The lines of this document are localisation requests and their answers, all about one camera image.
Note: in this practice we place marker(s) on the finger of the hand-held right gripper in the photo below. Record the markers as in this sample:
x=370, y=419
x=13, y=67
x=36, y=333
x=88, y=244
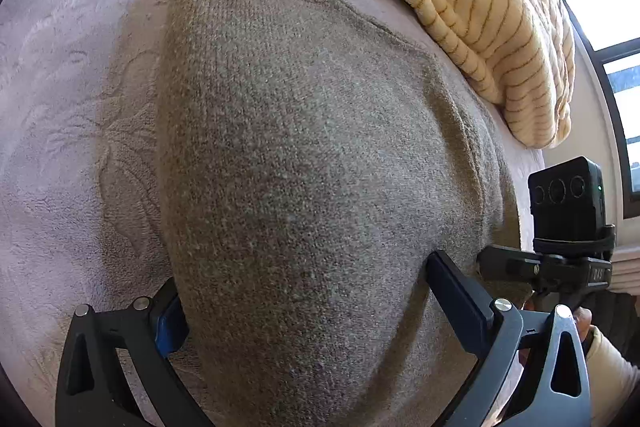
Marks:
x=495, y=259

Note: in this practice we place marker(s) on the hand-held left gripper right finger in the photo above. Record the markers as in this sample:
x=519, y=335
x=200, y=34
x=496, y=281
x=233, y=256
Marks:
x=457, y=302

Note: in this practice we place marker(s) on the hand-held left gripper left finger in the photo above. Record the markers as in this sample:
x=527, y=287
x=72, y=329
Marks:
x=167, y=332

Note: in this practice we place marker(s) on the olive knit sweater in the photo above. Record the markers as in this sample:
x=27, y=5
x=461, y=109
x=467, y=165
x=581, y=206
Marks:
x=310, y=167

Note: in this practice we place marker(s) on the person's right forearm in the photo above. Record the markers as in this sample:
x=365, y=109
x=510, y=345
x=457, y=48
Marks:
x=612, y=372

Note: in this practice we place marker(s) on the person's right hand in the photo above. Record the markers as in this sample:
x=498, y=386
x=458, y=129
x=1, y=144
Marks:
x=583, y=326

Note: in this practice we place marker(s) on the dark framed window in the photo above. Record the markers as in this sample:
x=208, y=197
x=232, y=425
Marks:
x=615, y=57

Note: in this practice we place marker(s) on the cream striped fleece blanket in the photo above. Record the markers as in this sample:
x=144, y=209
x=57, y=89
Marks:
x=475, y=7

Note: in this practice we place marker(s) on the lavender embossed bed blanket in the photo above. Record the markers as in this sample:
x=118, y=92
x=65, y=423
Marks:
x=75, y=107

